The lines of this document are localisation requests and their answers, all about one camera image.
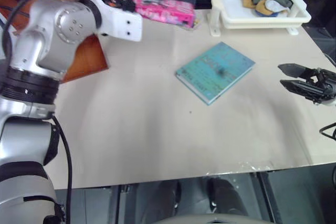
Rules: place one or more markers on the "pink patterned packet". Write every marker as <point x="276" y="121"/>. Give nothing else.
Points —
<point x="162" y="9"/>

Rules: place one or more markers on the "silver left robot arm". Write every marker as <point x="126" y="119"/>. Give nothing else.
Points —
<point x="44" y="40"/>

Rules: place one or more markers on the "teal hardcover book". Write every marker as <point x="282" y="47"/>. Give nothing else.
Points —
<point x="214" y="73"/>

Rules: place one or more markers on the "white plastic basket rack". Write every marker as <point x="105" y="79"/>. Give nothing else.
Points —
<point x="231" y="11"/>

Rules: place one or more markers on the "grey curved robot body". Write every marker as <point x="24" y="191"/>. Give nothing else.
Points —
<point x="210" y="219"/>

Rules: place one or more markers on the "yellow blue white cloth piece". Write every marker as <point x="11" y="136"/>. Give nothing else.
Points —
<point x="265" y="8"/>

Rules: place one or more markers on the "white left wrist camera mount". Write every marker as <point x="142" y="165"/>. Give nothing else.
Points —
<point x="120" y="24"/>

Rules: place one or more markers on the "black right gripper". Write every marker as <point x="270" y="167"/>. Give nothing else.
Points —
<point x="326" y="85"/>

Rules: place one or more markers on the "tan cloth piece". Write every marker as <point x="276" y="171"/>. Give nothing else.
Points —
<point x="249" y="1"/>

